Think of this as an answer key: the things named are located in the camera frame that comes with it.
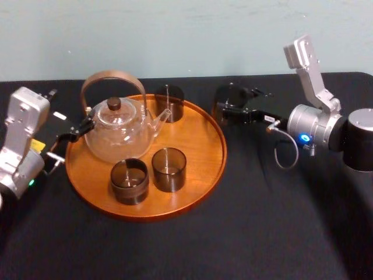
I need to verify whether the gripper cable silver plug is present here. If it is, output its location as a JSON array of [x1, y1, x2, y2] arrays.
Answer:
[[266, 121, 300, 170], [42, 150, 65, 179]]

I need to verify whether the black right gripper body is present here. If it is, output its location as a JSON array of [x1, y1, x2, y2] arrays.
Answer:
[[246, 109, 288, 131]]

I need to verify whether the round wooden tray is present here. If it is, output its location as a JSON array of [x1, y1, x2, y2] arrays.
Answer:
[[65, 93, 228, 222]]

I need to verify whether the black table cloth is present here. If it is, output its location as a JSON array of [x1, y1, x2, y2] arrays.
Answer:
[[0, 71, 373, 280]]

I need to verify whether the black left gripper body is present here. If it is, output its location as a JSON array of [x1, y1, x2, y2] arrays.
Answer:
[[30, 101, 72, 160]]

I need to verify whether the right gripper cable silver plug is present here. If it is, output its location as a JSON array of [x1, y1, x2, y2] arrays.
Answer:
[[266, 121, 300, 170]]

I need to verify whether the left gripper cable silver plug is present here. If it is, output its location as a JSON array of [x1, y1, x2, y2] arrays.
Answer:
[[42, 150, 65, 179]]

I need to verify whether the glass teapot lid brown knob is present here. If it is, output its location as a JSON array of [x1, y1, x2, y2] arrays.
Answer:
[[96, 97, 138, 125]]

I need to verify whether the glass teapot with wooden handle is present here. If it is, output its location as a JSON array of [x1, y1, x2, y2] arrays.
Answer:
[[80, 69, 172, 164]]

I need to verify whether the dark smoked glass cup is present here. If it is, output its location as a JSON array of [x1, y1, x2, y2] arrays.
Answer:
[[212, 83, 249, 127], [154, 84, 185, 123], [151, 148, 187, 193], [110, 158, 149, 206]]

